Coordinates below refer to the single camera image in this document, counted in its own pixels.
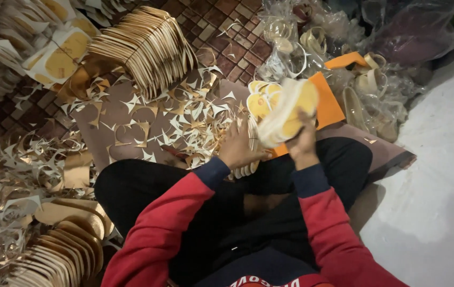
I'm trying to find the row of gold insoles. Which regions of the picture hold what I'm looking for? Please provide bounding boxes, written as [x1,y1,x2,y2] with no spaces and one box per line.
[5,198,115,287]

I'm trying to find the yellow insole print sheets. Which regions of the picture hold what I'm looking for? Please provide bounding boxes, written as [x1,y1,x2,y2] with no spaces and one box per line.
[23,0,101,85]

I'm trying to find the orange cardboard sheet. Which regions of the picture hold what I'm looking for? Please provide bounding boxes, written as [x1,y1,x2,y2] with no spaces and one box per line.
[269,52,371,158]

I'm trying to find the gold foil sheet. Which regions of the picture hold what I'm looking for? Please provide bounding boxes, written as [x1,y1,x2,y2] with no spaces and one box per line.
[63,153,94,189]

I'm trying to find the tied bundle of gold insoles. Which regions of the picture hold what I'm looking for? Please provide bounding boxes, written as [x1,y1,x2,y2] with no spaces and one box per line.
[87,6,199,100]

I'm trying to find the purple plastic bag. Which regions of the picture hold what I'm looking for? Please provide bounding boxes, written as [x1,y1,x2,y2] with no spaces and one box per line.
[364,0,454,66]

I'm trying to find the person's right hand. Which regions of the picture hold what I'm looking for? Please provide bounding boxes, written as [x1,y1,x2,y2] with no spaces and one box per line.
[286,110,320,171]

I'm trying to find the person's black trousers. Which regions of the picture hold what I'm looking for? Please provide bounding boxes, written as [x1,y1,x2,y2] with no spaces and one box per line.
[94,137,373,287]

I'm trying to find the heap of shoes in plastic bags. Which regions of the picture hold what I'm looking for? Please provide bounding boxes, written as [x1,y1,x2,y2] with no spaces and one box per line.
[257,0,431,143]

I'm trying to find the brown work board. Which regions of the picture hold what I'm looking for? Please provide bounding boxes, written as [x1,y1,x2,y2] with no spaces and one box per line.
[71,78,417,180]

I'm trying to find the person's left hand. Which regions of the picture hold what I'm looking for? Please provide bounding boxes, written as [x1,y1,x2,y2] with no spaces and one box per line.
[218,119,263,170]

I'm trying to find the heap of gold paper offcuts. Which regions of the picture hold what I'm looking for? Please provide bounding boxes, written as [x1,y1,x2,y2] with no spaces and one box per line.
[0,66,251,287]

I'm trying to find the stack of yellow white insoles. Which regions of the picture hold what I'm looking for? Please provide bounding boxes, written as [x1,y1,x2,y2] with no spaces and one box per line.
[257,78,319,149]

